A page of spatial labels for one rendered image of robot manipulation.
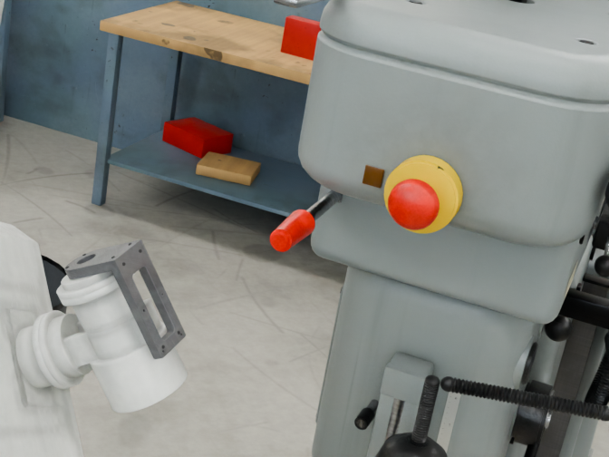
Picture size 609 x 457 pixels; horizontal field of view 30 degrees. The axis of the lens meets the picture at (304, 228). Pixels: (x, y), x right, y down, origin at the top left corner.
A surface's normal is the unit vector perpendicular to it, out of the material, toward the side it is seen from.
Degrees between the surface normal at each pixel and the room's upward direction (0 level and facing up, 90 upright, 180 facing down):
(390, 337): 90
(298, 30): 90
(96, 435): 0
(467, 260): 90
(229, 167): 0
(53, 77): 90
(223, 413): 0
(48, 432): 58
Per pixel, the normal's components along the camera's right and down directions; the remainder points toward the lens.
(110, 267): -0.44, 0.43
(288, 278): 0.16, -0.91
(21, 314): 0.91, -0.31
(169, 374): 0.75, -0.12
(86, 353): -0.15, 0.34
